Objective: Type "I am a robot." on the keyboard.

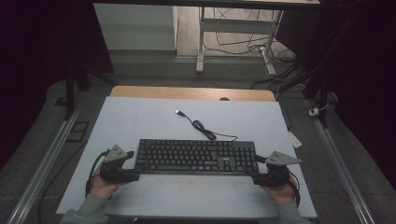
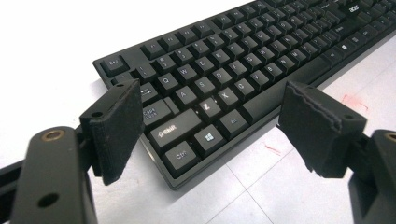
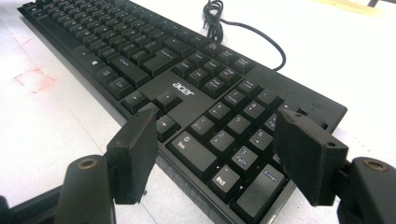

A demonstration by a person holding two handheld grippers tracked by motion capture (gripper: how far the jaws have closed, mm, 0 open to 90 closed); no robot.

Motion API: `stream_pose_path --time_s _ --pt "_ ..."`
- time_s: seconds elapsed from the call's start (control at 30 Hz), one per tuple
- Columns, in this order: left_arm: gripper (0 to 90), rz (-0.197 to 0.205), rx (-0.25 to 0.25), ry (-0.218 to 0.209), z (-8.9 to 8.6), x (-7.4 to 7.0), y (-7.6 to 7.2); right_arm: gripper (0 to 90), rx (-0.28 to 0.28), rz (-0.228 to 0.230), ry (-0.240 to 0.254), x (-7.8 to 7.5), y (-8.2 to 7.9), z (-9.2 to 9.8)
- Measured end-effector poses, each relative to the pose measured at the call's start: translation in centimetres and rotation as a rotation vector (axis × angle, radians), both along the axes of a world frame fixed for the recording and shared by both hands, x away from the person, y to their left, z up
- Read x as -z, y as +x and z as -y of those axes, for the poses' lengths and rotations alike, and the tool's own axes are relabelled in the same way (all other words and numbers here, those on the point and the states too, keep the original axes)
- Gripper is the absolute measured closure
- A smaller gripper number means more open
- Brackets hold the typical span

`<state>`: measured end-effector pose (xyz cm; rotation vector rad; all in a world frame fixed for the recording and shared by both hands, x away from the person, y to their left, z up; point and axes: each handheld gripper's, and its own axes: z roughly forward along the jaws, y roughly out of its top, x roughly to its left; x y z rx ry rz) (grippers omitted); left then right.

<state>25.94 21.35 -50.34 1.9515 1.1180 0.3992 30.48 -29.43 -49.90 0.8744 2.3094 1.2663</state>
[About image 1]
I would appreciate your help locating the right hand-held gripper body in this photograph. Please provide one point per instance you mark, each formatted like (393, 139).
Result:
(277, 174)

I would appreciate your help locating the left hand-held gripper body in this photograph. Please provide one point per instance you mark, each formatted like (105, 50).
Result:
(113, 169)

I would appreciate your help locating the black keyboard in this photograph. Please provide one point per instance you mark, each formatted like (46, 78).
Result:
(193, 155)

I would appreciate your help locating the person's right hand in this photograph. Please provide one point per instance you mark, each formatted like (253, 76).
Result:
(283, 194)

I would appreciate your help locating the person's left hand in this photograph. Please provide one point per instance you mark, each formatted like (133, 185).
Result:
(99, 188)

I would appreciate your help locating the white board mat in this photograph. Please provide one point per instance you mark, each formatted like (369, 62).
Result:
(140, 118)

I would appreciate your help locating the white paper tag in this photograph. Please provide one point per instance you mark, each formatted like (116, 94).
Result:
(295, 140)

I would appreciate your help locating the black stand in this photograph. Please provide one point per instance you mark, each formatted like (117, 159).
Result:
(322, 90)
(70, 93)

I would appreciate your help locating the white cabinet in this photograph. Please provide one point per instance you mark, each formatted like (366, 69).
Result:
(134, 28)

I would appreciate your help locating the dark curtain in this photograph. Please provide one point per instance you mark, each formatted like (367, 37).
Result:
(364, 62)
(31, 62)

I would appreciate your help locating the white-legged desk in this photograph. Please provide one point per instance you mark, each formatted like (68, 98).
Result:
(236, 25)

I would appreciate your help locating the aluminium rail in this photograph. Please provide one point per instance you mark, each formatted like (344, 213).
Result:
(339, 168)
(43, 168)

